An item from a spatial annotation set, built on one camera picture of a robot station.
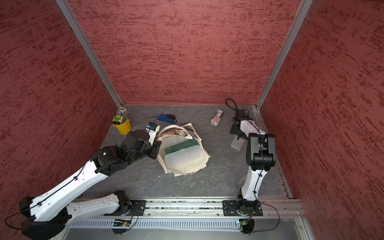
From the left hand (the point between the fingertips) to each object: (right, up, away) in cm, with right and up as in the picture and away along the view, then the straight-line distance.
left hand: (158, 145), depth 69 cm
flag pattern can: (+34, +15, +41) cm, 55 cm away
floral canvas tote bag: (+3, +3, +18) cm, 18 cm away
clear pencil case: (+46, -4, +28) cm, 54 cm away
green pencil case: (+9, -3, +15) cm, 18 cm away
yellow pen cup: (-33, +11, +28) cm, 45 cm away
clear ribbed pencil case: (+12, -10, +11) cm, 19 cm away
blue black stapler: (-4, +13, +40) cm, 43 cm away
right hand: (+48, +2, +30) cm, 56 cm away
